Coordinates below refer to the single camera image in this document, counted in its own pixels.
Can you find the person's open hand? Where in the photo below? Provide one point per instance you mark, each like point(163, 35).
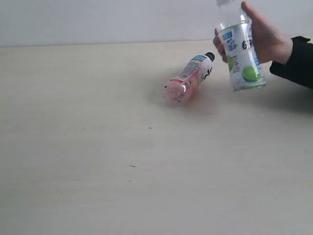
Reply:
point(269, 43)

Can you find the lime label clear bottle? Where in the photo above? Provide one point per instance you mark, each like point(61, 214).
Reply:
point(234, 31)

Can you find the pink peach drink bottle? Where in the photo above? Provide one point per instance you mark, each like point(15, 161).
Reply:
point(181, 87)

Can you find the black sleeved forearm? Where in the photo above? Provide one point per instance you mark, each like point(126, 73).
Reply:
point(299, 67)

